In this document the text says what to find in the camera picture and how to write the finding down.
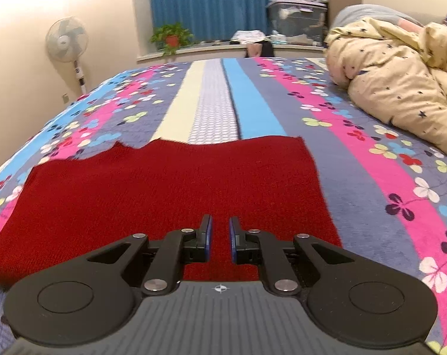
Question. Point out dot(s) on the clear plastic storage box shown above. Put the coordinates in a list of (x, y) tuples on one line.
[(297, 20)]

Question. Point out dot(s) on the star print cream duvet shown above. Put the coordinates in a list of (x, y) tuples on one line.
[(397, 66)]

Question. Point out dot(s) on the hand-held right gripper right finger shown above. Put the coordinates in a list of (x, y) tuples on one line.
[(232, 235)]

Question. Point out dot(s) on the blue curtain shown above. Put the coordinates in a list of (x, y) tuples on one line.
[(219, 3)]

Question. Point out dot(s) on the red knit sweater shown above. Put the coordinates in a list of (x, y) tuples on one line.
[(164, 207)]

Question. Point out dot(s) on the white standing fan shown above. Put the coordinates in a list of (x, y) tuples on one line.
[(66, 44)]

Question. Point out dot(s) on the potted green plant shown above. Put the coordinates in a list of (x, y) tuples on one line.
[(171, 37)]

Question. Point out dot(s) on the white cloth bundle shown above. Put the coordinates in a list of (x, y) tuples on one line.
[(249, 36)]

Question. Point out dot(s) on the grey pillow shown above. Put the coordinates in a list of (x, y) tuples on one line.
[(367, 12)]

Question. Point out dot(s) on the floral striped bed sheet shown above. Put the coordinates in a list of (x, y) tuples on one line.
[(356, 177)]

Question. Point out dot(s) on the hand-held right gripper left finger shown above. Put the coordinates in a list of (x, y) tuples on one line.
[(208, 235)]

